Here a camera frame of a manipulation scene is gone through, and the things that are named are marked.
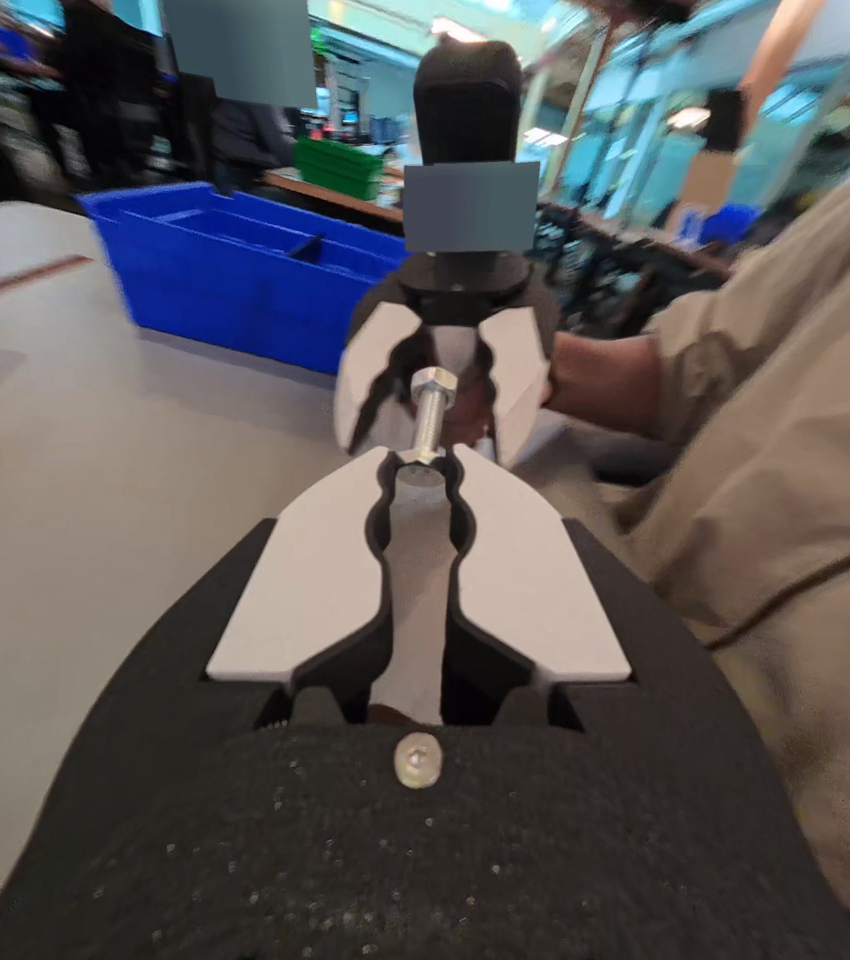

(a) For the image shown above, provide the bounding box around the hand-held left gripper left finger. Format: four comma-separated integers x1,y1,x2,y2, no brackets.
203,444,397,725

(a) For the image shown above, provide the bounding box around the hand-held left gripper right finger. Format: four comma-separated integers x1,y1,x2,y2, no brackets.
441,442,633,725

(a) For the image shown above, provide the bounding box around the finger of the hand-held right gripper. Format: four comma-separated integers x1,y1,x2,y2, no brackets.
333,300,426,457
473,306,552,470

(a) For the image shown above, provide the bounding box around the steel hex nut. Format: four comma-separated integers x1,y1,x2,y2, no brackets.
410,367,459,406

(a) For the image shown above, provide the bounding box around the steel hex bolt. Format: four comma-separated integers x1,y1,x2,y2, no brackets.
397,390,447,489

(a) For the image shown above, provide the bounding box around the blue divided storage bin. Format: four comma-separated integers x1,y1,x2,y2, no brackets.
74,181,411,376

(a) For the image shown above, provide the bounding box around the person's right forearm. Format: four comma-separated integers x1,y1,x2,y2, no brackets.
548,333,666,440

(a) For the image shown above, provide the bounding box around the person's right hand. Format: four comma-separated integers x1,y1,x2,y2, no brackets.
443,373,498,447

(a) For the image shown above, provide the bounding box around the green storage bin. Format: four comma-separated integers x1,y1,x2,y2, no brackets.
293,135,384,202

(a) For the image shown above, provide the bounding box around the wood-edged table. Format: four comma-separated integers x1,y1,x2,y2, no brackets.
545,202,733,279
263,166,405,225

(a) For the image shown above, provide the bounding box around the black round-top stand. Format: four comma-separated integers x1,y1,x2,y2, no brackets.
567,0,696,196

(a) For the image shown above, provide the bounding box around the cardboard sign with black tag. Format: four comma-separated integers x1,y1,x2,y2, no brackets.
683,88,744,207

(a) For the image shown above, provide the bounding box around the wooden pillar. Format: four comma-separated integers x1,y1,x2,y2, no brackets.
740,0,823,114

